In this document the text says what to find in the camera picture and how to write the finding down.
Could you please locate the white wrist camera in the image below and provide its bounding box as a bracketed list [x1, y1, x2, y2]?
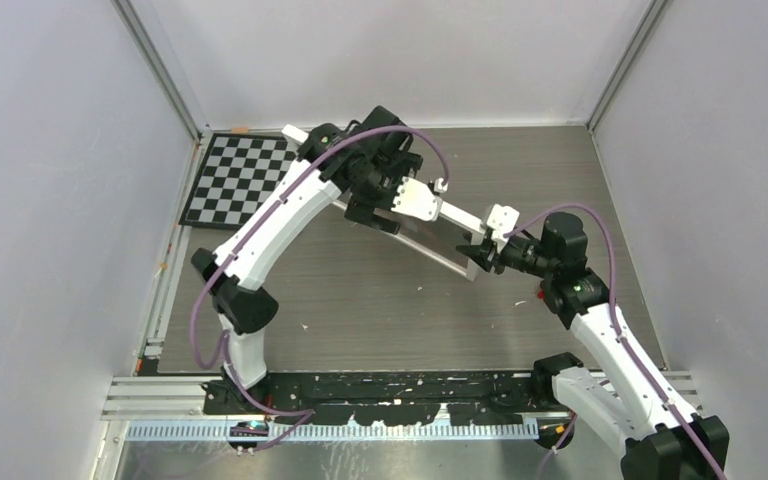
[482, 204, 520, 252]
[390, 176, 449, 222]

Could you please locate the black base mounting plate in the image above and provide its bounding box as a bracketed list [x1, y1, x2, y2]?
[201, 370, 571, 427]

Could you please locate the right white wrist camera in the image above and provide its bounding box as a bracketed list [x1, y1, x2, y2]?
[482, 204, 520, 252]

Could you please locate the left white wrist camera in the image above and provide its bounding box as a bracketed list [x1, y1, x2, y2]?
[390, 176, 449, 222]

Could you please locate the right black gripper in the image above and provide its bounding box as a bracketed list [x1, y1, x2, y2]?
[457, 226, 556, 279]

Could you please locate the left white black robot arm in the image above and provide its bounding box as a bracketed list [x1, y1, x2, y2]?
[191, 106, 439, 414]

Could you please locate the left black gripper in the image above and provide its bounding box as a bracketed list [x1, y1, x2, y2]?
[346, 152, 423, 233]

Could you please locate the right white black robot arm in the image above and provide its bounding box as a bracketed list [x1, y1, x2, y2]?
[457, 204, 730, 479]

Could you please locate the black white checkerboard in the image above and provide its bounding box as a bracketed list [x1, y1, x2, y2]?
[179, 133, 296, 230]

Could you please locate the aluminium rail profile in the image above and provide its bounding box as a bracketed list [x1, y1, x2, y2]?
[100, 372, 705, 444]

